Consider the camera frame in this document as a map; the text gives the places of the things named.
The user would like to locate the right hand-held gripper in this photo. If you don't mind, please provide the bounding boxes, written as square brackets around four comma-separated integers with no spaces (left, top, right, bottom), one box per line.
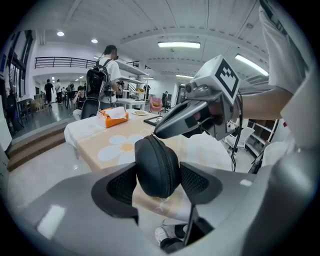
[153,53,241,141]

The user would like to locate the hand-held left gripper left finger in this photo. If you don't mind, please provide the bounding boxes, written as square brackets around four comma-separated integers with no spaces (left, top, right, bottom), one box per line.
[6,161,161,256]

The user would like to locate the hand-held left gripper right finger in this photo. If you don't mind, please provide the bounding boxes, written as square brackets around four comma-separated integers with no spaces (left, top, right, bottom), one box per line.
[174,149,316,256]

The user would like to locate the black glasses case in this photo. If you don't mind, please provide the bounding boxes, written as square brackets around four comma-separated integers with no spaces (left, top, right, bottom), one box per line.
[134,134,183,200]

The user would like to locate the person's right forearm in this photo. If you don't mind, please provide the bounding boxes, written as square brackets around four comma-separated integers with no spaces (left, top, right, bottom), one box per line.
[236,86,294,121]

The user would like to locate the person's right hand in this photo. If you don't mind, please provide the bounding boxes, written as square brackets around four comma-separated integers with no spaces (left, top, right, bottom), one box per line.
[193,100,227,128]

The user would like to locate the pink armchair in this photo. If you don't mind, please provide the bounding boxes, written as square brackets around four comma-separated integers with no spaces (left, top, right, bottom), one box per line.
[148,96,164,114]

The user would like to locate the white shoe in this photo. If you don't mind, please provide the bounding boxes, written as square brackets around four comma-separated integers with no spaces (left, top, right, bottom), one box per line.
[174,223,191,239]
[154,225,170,248]

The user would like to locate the white side table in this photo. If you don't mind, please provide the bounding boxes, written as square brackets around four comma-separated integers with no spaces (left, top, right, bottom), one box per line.
[115,97,148,111]

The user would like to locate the white office chair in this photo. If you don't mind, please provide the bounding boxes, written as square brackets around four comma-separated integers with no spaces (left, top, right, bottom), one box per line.
[224,121,256,153]

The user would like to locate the white shelving rack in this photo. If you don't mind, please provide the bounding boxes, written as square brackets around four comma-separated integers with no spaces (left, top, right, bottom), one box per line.
[114,59,151,101]

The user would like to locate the ceiling light panel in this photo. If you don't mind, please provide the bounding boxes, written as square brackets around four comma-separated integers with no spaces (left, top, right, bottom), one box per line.
[234,53,270,78]
[156,40,202,50]

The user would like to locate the person's dark trousers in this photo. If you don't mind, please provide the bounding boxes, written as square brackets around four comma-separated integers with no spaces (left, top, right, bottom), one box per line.
[159,236,186,254]

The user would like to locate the orange tissue box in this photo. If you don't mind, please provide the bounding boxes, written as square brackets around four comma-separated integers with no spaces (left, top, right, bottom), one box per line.
[95,105,130,129]

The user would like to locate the white shelf unit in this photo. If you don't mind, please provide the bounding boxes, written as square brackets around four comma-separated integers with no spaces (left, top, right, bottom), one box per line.
[246,118,279,151]

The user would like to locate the brown wooden step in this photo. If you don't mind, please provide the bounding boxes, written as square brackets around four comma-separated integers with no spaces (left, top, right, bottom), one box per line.
[6,121,69,173]

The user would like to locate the dark blue office chair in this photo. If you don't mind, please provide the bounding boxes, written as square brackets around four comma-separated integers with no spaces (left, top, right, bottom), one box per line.
[79,97,101,121]

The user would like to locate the person's white t-shirt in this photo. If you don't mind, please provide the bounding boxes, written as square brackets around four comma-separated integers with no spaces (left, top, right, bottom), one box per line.
[258,0,320,174]

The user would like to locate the black balcony railing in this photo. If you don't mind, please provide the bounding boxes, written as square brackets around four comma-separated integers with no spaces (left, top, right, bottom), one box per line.
[33,56,98,71]

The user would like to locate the black picture frame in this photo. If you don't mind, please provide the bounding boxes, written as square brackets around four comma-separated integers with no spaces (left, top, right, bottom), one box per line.
[143,114,165,127]

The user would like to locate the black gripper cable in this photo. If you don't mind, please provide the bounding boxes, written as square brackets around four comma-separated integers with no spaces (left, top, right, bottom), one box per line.
[225,89,245,174]

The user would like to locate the black backpack strap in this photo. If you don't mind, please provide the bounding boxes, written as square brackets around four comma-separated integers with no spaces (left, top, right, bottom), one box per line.
[259,0,289,36]

